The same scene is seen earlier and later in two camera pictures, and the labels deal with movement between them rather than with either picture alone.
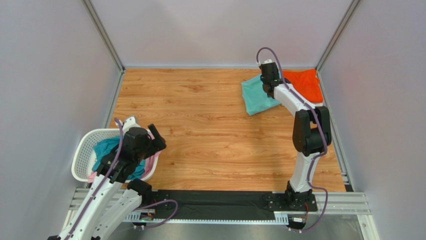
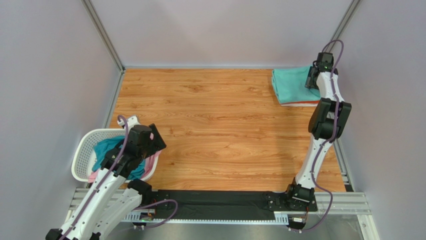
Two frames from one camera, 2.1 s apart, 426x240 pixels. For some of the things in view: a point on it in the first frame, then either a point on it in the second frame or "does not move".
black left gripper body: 149,149 does not move
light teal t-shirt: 256,99 -> 289,85
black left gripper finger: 159,142 does not move
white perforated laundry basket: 84,156 does not move
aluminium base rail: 354,204 does not move
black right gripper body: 266,87 -> 311,79
